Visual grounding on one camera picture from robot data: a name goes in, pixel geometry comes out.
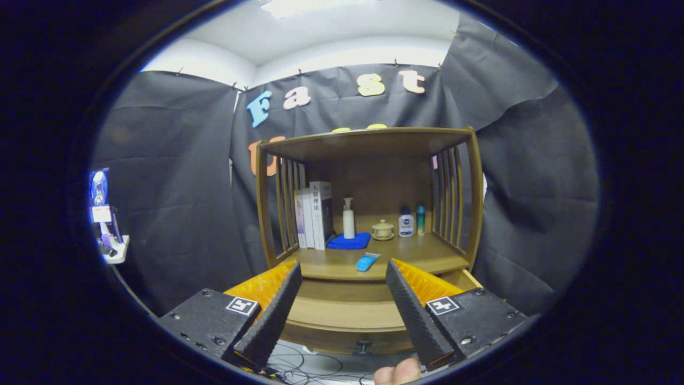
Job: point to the teal slim bottle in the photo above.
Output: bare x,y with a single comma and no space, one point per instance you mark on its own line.
420,222

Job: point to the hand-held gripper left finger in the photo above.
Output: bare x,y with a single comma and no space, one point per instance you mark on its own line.
275,321

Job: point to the wooden cabinet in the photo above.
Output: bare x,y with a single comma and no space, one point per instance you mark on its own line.
374,182

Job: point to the white lotion bottle blue cap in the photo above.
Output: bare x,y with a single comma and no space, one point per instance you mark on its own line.
406,225

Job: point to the wooden countertop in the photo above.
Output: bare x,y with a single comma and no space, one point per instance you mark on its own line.
417,254

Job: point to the blue and white tube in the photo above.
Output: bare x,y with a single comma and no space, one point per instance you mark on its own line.
366,262

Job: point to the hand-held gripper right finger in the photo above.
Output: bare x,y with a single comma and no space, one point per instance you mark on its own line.
417,321

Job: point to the blue folded cloth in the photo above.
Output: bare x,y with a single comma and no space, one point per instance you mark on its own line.
347,241

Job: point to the white stand with devices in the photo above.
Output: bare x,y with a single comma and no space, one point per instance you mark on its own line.
107,224

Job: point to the beige lidded tea cup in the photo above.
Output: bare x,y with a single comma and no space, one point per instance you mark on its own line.
382,231

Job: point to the thin purple white book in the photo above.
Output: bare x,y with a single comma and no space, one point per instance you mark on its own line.
299,219

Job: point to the white pump bottle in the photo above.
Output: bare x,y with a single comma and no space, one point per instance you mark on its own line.
349,222

